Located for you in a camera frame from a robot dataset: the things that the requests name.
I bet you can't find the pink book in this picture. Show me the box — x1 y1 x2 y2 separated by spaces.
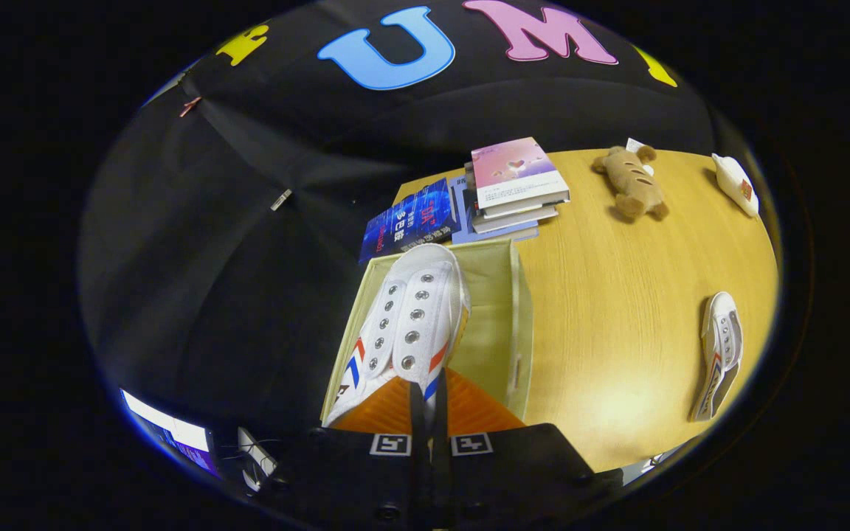
470 137 571 210

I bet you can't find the white plastic device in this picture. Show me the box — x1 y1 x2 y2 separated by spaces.
236 426 279 493

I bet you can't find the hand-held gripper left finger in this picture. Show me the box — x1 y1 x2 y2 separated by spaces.
270 376 432 531

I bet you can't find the computer monitor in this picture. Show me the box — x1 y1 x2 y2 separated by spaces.
119 389 221 478

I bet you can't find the lavender blue book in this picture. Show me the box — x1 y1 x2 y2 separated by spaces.
451 174 541 246

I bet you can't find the brown bread plush toy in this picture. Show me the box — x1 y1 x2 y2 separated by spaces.
591 138 670 223

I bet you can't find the white canvas shoe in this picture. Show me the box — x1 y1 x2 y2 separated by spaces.
690 291 745 423
322 243 472 429

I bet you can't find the pale yellow fabric storage box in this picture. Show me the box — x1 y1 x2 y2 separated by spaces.
319 237 535 423

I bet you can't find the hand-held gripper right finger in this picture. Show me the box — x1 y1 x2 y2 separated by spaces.
429 367 625 531

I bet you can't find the dark blue book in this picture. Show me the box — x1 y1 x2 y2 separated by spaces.
358 177 463 266

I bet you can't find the white plush toy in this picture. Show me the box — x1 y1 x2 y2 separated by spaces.
712 153 760 219

